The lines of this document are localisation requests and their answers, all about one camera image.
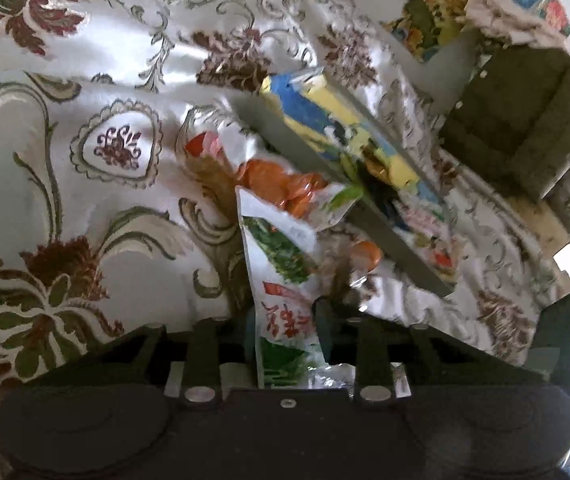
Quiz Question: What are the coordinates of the orange snack packet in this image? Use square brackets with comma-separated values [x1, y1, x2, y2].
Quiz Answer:
[182, 130, 331, 221]

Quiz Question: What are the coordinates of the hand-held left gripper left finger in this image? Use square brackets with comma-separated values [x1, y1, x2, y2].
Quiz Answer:
[30, 310, 259, 407]

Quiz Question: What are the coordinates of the wooden bed frame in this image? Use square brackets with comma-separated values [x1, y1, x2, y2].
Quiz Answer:
[507, 195, 570, 263]

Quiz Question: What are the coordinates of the mandarin orange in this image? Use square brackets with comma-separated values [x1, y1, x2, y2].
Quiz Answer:
[351, 241, 384, 272]

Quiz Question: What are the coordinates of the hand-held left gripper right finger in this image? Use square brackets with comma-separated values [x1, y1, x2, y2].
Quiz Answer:
[312, 296, 540, 406]

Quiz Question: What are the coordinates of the olive quilted jacket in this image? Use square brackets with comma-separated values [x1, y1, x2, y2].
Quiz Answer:
[437, 44, 570, 241]

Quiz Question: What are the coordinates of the floral satin blanket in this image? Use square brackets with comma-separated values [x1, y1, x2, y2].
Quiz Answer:
[0, 0, 570, 461]

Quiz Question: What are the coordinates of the green white snack packet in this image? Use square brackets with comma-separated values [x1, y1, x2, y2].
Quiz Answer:
[235, 183, 367, 392]

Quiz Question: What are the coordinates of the pink floral cloth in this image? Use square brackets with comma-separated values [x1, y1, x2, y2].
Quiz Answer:
[465, 0, 570, 50]

